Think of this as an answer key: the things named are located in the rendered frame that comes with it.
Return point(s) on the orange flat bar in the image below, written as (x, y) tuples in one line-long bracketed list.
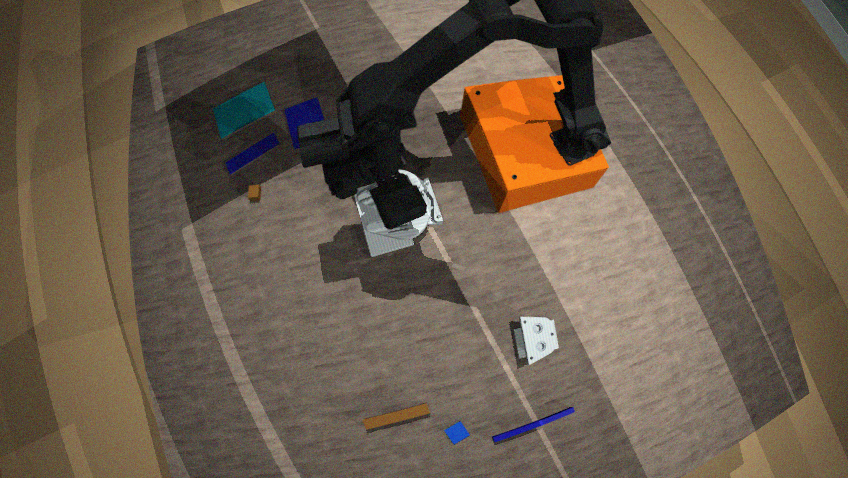
[(396, 416)]

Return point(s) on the blue thin bar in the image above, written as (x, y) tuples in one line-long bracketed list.
[(534, 424)]

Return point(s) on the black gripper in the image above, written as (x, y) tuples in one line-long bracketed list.
[(398, 201)]

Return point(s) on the teal flat rectangular plate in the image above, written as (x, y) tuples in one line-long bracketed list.
[(243, 109)]

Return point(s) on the blue flat bar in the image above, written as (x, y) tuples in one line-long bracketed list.
[(251, 153)]

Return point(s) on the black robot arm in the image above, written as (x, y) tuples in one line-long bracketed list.
[(380, 101)]

